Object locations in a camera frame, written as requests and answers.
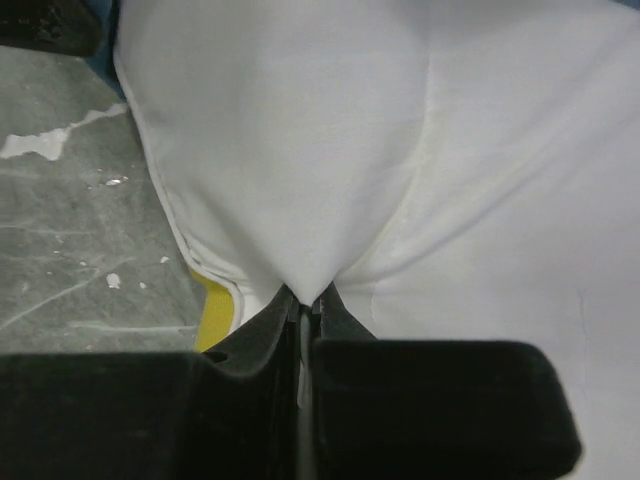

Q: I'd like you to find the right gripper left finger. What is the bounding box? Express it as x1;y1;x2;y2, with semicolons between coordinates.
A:
1;288;299;479

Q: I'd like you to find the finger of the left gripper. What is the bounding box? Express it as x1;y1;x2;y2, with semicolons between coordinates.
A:
0;0;113;58

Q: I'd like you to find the white pillow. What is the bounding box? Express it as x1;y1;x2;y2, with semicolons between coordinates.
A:
112;0;640;401

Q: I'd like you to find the blue pillowcase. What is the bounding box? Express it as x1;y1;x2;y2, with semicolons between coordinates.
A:
86;0;126;100

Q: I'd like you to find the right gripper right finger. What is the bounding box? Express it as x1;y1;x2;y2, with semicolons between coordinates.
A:
310;287;582;479

